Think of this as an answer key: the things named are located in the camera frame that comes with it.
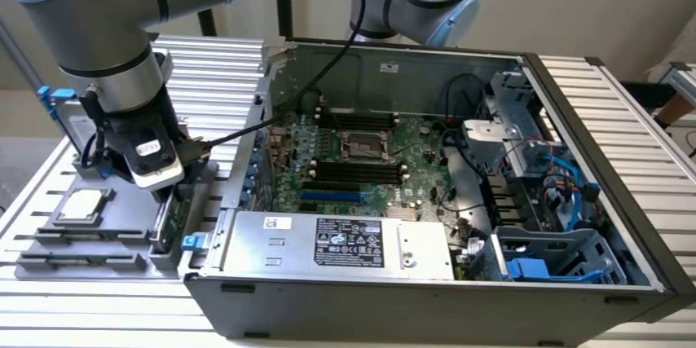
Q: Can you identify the silver power supply unit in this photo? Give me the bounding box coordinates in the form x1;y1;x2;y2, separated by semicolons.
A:
220;211;456;282

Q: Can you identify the silver chipset heatsink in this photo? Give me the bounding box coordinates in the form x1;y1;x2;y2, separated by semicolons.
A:
386;205;421;222

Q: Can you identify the green graphics card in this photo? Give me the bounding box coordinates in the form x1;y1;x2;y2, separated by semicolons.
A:
149;188;190;253

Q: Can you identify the tall metal disk bay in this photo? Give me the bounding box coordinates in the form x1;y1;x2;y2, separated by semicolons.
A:
461;70;572;178

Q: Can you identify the blue plastic drive clip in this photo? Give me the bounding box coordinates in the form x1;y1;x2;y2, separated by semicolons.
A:
504;258;550;282

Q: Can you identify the red wire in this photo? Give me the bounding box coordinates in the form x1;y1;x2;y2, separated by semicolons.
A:
498;142;545;178

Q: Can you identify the silver CPU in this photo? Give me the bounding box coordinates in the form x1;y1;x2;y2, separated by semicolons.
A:
57;189;113;222

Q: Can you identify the CPU socket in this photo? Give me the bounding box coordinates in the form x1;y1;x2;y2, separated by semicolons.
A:
338;130;396;164

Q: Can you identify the long black arm cable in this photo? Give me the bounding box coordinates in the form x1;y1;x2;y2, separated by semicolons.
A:
204;0;361;150

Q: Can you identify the blue data wire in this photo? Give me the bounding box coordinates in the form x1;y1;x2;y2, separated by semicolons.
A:
542;152;598;227

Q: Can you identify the black open PC case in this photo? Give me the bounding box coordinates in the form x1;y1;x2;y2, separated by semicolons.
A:
182;36;681;339

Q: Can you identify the grey drive cage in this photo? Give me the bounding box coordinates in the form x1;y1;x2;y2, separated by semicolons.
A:
488;225;634;284

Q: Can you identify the silver disk with blue bracket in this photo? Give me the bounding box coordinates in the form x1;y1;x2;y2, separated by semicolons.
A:
37;86;97;161

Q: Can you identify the short black camera cable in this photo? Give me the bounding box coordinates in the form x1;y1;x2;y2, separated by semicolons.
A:
80;85;113;180

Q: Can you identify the black expansion slot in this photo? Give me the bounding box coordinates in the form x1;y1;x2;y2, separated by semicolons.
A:
301;180;361;193

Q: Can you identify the blue expansion slot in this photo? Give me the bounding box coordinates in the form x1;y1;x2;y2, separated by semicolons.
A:
298;191;364;205

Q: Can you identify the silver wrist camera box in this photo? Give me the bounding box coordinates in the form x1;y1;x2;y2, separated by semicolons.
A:
125;130;185;190

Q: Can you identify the black RAM slot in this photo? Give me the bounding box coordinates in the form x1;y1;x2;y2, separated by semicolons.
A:
316;110;400;118
316;120;401;127
312;178;409;187
316;115;400;122
313;166;408;174
312;172;409;180
313;161;408;169
316;124;401;131

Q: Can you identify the black looped wire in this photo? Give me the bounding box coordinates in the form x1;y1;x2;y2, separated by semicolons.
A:
441;73;486;121

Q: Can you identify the green motherboard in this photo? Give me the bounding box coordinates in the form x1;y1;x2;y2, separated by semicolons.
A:
260;113;490;243

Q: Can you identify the RAM stick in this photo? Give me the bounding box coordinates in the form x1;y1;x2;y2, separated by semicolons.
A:
34;230;148;241

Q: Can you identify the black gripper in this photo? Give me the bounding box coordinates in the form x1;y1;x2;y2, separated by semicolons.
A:
100;113;190;185

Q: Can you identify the grey parts rack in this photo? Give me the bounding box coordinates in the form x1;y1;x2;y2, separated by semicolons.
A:
13;159;220;282

